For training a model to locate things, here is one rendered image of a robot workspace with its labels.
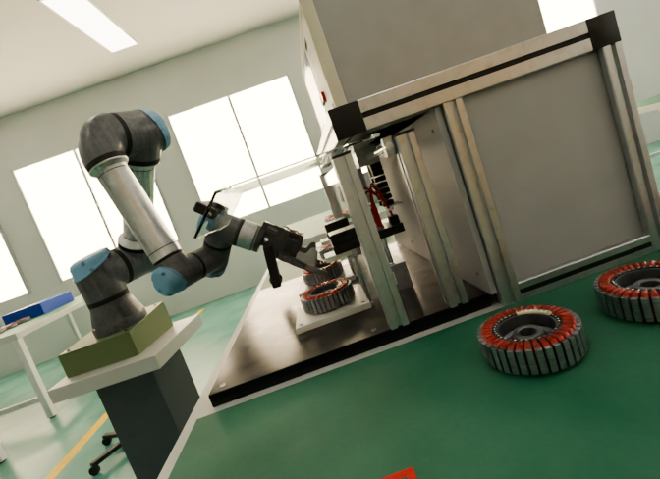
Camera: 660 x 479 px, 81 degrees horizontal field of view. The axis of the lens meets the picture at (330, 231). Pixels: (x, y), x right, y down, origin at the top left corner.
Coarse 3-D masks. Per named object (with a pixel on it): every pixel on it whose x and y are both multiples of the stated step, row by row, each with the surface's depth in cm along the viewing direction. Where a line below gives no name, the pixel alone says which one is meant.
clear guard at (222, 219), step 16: (352, 144) 60; (304, 160) 59; (320, 160) 67; (256, 176) 59; (272, 176) 64; (288, 176) 80; (224, 192) 63; (240, 192) 78; (208, 208) 59; (224, 208) 71; (208, 224) 64; (224, 224) 78
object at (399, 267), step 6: (396, 258) 80; (390, 264) 77; (396, 264) 76; (402, 264) 76; (396, 270) 76; (402, 270) 77; (408, 270) 77; (396, 276) 77; (402, 276) 77; (408, 276) 77; (402, 282) 77; (408, 282) 77; (402, 288) 77
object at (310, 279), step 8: (320, 264) 107; (328, 264) 106; (336, 264) 100; (304, 272) 102; (328, 272) 99; (336, 272) 100; (304, 280) 102; (312, 280) 99; (320, 280) 99; (328, 280) 99
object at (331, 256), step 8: (352, 224) 81; (384, 224) 82; (400, 224) 76; (336, 232) 78; (344, 232) 76; (352, 232) 76; (384, 232) 76; (392, 232) 76; (400, 232) 76; (336, 240) 76; (344, 240) 76; (352, 240) 76; (384, 240) 77; (336, 248) 76; (344, 248) 76; (352, 248) 76; (384, 248) 77; (328, 256) 77; (336, 256) 76; (344, 256) 76
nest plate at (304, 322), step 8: (360, 288) 84; (360, 296) 78; (344, 304) 77; (352, 304) 75; (360, 304) 73; (368, 304) 73; (328, 312) 75; (336, 312) 74; (344, 312) 73; (352, 312) 73; (304, 320) 76; (312, 320) 74; (320, 320) 73; (328, 320) 73; (296, 328) 73; (304, 328) 73; (312, 328) 73
